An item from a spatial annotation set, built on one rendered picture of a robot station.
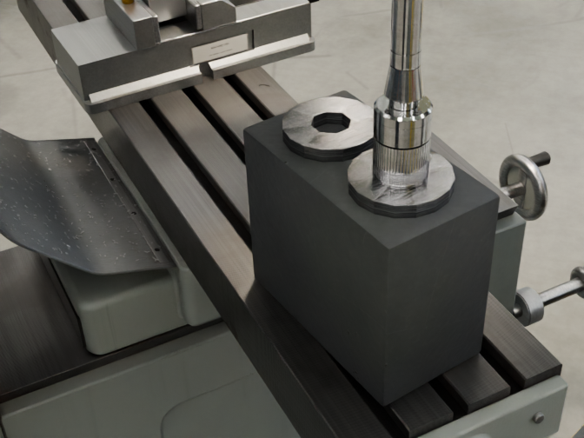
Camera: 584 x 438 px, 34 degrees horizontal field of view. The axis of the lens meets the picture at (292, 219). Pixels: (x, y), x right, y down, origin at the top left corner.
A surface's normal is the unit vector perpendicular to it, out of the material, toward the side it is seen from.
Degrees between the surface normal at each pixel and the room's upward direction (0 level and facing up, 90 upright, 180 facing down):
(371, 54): 0
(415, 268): 90
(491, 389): 0
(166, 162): 0
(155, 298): 90
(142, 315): 90
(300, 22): 90
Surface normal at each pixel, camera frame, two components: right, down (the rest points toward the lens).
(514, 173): -0.89, 0.30
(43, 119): -0.04, -0.79
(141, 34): 0.47, 0.53
